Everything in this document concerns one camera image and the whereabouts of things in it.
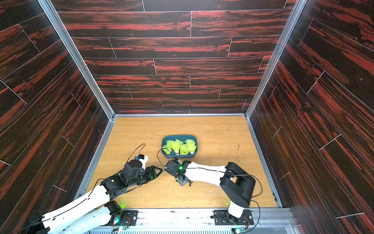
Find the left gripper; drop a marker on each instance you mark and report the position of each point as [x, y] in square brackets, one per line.
[154, 173]

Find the yellow shuttlecock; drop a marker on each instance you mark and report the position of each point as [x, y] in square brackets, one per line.
[192, 148]
[167, 149]
[190, 142]
[176, 145]
[184, 150]

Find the teal plastic storage box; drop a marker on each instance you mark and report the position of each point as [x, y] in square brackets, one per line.
[183, 139]

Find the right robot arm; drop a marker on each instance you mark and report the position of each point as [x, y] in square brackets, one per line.
[237, 184]

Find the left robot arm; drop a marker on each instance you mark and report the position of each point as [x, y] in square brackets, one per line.
[96, 208]

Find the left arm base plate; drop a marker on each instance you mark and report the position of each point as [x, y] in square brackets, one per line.
[119, 216]

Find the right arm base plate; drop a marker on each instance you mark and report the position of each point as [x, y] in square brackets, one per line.
[223, 218]

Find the aluminium front rail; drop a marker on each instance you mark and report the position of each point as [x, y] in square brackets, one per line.
[198, 221]

